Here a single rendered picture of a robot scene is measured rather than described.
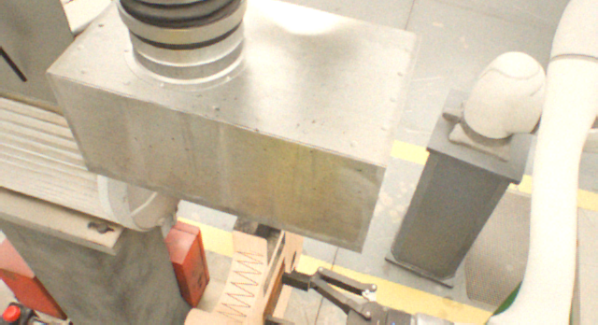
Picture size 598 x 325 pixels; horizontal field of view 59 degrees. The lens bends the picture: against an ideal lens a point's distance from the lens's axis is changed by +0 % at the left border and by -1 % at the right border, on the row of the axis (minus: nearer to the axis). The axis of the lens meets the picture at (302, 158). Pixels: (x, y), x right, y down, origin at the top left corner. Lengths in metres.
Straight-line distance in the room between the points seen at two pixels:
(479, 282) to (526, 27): 1.72
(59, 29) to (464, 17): 2.90
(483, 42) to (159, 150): 2.78
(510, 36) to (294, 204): 2.86
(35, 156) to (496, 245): 1.87
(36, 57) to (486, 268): 1.88
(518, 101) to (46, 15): 1.16
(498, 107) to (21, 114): 1.13
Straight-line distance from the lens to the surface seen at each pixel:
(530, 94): 1.47
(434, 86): 2.81
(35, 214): 0.93
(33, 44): 0.64
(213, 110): 0.44
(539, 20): 3.50
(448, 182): 1.66
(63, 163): 0.74
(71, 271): 1.12
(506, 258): 2.28
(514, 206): 2.43
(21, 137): 0.76
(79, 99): 0.51
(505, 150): 1.60
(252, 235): 0.64
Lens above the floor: 1.85
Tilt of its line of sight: 52 degrees down
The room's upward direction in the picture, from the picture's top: 5 degrees clockwise
